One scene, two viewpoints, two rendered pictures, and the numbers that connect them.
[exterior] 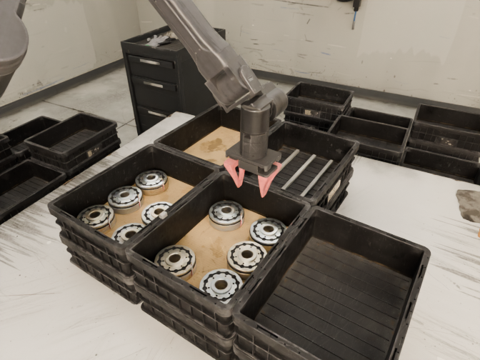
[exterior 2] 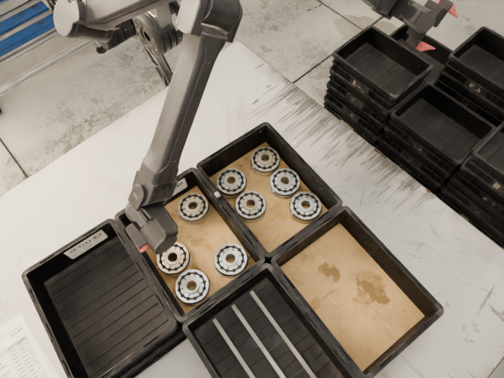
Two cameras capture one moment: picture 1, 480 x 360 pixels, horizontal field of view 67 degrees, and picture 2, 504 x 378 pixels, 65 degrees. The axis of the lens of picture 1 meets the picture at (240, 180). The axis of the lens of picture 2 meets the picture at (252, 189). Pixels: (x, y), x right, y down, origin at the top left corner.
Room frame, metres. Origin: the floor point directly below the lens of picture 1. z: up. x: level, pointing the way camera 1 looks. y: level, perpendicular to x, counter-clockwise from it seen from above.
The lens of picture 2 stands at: (1.03, -0.26, 2.03)
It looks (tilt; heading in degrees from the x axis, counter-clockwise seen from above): 63 degrees down; 114
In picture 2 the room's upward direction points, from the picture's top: 4 degrees counter-clockwise
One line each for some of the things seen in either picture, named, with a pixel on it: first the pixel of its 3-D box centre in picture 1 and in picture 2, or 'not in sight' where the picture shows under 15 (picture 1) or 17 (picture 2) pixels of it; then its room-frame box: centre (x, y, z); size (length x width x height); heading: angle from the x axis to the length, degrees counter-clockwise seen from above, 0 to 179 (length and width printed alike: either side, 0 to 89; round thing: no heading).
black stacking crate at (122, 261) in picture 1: (142, 203); (267, 192); (0.84, 0.29, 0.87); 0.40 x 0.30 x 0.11; 147
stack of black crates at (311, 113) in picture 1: (316, 123); not in sight; (2.33, -0.54, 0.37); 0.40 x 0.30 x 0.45; 62
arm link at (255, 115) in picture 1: (256, 116); (142, 215); (0.66, -0.03, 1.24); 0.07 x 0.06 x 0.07; 151
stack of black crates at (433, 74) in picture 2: not in sight; (411, 67); (1.27, 1.66, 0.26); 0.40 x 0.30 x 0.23; 152
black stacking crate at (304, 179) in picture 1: (293, 171); (268, 355); (1.01, -0.18, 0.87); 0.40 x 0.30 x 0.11; 147
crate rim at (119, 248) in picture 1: (139, 189); (267, 185); (0.84, 0.29, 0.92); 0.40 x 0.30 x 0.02; 147
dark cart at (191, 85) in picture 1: (181, 96); not in sight; (2.61, 0.44, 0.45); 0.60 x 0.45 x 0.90; 152
